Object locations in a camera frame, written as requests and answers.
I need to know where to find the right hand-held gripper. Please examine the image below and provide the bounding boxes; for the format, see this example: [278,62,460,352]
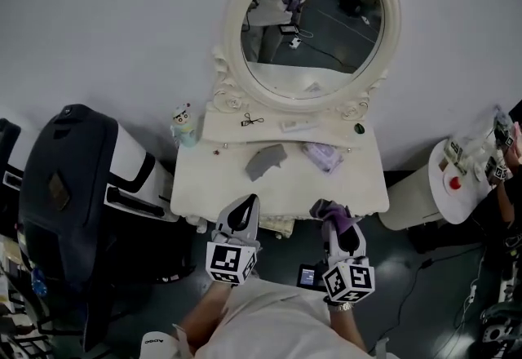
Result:
[321,220,375,304]

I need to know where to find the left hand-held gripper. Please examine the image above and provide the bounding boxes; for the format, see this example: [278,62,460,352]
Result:
[206,193,262,287]

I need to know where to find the purple cloth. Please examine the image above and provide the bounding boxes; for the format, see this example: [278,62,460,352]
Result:
[308,197,364,237]

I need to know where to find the oval ornate mirror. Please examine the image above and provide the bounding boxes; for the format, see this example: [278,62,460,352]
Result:
[211,0,403,122]

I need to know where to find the person's left forearm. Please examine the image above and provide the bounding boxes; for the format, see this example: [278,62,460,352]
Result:
[178,281,234,355]

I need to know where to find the person's right forearm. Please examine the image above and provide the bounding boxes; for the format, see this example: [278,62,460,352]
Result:
[327,308,369,355]

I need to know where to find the white carved vanity table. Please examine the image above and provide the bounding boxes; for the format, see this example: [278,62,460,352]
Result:
[169,102,391,224]

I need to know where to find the grey cloth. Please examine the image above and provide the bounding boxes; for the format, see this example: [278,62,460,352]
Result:
[245,143,288,183]

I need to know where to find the small black screen device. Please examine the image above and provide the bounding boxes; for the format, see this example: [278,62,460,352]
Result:
[296,263,328,291]

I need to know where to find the silver wristwatch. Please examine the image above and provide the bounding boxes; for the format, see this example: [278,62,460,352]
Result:
[327,300,356,313]

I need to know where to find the white round side table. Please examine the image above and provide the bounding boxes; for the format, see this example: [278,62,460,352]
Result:
[377,135,511,233]

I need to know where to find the lilac tissue packet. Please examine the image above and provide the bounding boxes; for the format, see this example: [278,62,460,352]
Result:
[301,141,345,175]

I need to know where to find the cartoon figure bottle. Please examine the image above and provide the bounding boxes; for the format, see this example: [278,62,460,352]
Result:
[170,101,197,150]

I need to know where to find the person's white shirt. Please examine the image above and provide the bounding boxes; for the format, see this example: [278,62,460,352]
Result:
[194,278,377,359]

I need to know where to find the white flat box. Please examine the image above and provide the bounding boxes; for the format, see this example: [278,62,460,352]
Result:
[278,117,320,134]

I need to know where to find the printed carton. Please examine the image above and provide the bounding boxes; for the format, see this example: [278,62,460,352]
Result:
[443,137,468,176]

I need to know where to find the black massage chair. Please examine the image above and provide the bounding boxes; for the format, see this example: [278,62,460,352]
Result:
[0,116,24,237]
[17,103,197,351]

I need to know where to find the blue-capped water bottle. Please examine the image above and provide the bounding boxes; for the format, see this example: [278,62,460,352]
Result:
[29,270,48,298]

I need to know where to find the black floor cable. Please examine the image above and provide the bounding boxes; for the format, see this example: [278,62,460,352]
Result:
[390,242,483,347]

